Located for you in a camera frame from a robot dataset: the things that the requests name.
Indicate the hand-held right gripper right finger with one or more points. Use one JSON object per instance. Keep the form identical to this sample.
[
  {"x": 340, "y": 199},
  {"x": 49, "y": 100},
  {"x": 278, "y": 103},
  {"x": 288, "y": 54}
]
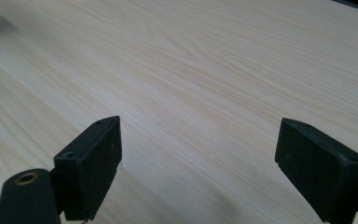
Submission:
[{"x": 320, "y": 174}]

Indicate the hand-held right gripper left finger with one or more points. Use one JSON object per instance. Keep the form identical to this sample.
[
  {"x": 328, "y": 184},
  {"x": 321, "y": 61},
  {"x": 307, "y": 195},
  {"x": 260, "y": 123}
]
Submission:
[{"x": 88, "y": 174}]

